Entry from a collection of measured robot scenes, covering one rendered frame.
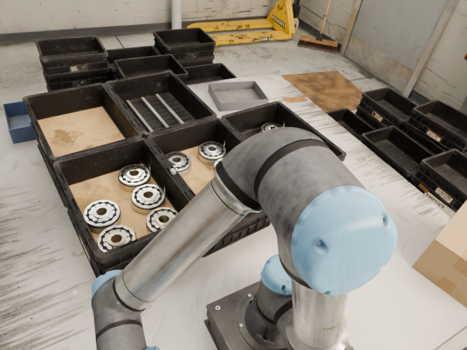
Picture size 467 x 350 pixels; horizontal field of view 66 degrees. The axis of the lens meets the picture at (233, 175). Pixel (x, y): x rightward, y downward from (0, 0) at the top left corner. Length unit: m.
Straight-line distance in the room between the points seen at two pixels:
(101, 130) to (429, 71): 3.31
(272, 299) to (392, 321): 0.53
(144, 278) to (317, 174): 0.33
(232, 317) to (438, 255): 0.70
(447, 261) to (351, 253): 0.96
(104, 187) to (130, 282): 0.66
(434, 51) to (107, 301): 3.76
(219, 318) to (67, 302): 0.44
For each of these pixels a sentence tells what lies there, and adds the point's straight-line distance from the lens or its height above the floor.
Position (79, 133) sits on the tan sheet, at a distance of 1.47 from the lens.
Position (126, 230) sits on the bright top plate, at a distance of 1.07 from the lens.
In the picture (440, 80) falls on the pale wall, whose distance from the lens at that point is 4.04.
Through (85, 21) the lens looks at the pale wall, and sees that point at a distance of 4.35.
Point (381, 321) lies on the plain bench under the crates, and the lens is 1.24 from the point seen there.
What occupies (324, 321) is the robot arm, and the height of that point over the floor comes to 1.18.
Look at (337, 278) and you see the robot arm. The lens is 0.42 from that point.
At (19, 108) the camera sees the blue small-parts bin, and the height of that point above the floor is 0.74.
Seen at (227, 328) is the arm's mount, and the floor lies 0.80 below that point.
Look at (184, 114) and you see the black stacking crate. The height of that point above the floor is 0.83.
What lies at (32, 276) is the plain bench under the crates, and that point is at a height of 0.70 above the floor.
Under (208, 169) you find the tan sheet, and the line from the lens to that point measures 1.29.
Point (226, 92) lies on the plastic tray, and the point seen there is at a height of 0.70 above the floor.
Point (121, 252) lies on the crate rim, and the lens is 0.94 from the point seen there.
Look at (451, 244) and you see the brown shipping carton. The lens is 1.33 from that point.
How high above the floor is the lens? 1.69
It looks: 42 degrees down
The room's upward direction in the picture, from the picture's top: 10 degrees clockwise
